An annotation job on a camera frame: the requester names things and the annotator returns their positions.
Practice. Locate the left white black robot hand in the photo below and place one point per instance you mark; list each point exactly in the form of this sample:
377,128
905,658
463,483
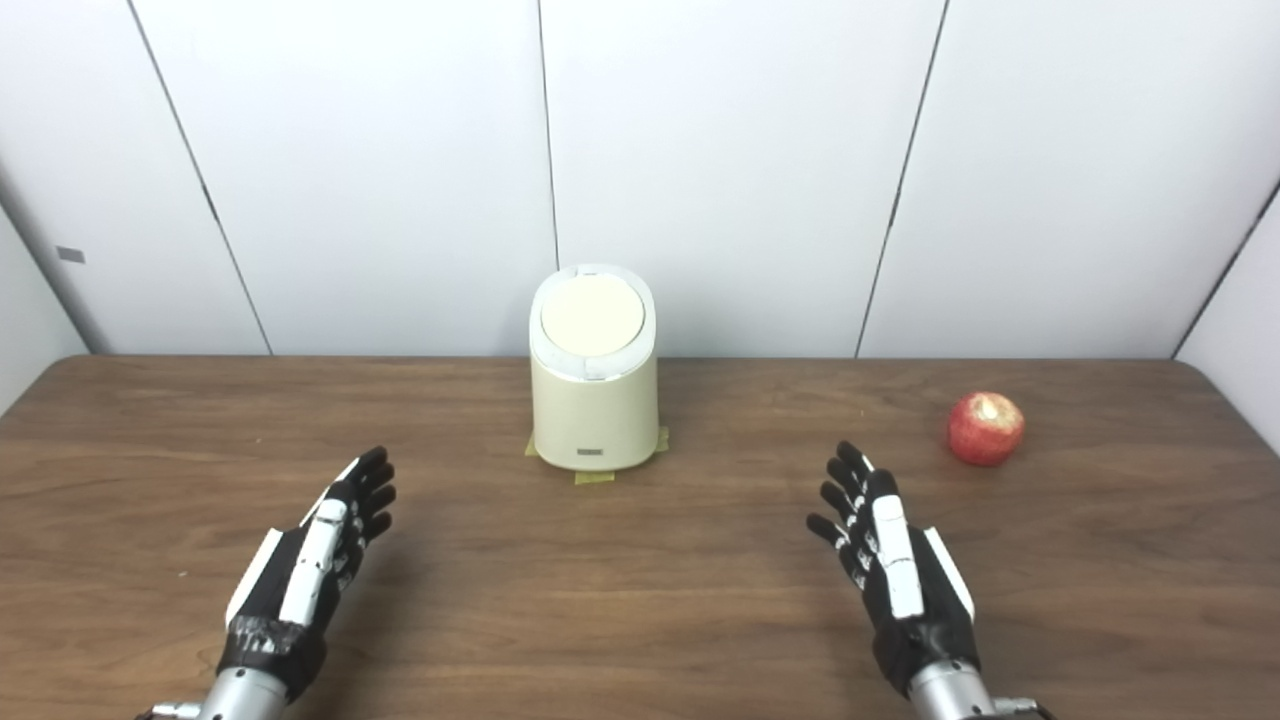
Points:
275,580

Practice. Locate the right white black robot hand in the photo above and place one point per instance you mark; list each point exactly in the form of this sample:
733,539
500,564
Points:
915,600

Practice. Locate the red apple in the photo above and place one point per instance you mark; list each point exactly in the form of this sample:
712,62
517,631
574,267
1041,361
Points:
985,430

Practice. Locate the cream round bin lid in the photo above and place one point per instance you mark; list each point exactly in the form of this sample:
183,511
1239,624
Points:
592,315

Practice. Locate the cream-colored bin body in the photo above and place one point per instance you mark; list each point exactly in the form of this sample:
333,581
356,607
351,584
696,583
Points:
595,415

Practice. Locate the small gray wall sticker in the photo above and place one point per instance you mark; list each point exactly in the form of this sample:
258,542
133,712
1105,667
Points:
70,254

